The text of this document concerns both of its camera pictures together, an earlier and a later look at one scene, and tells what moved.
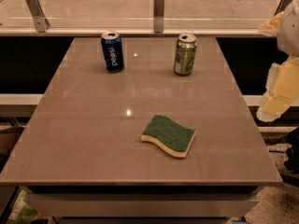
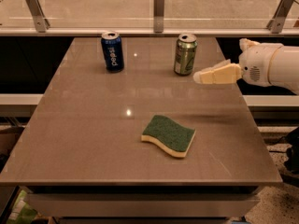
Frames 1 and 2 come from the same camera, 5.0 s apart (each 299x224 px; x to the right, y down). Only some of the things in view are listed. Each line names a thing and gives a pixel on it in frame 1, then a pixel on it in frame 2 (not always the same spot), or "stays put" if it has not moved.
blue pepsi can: (113, 51) stays put
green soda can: (185, 52) stays put
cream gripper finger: (281, 91) → (223, 73)
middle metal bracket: (159, 10) stays put
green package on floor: (21, 213) stays put
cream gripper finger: (271, 27) → (245, 43)
